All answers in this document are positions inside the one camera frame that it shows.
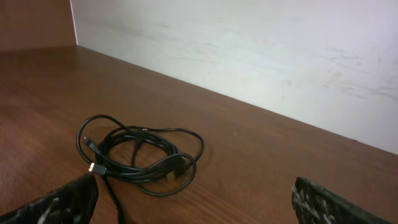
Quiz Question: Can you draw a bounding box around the black cable long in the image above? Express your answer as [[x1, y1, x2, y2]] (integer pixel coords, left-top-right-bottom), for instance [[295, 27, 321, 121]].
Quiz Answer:
[[76, 114, 205, 223]]

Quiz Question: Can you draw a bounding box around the black cable gold plug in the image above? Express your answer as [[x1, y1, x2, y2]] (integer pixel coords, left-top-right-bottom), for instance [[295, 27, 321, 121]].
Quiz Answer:
[[89, 152, 197, 197]]

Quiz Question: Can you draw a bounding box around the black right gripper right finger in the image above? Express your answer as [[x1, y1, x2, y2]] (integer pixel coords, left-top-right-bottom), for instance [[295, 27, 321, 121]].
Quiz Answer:
[[292, 177, 391, 224]]

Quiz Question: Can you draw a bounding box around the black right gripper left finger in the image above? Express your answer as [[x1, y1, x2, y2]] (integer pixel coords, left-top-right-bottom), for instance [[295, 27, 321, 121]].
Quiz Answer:
[[1, 174, 99, 224]]

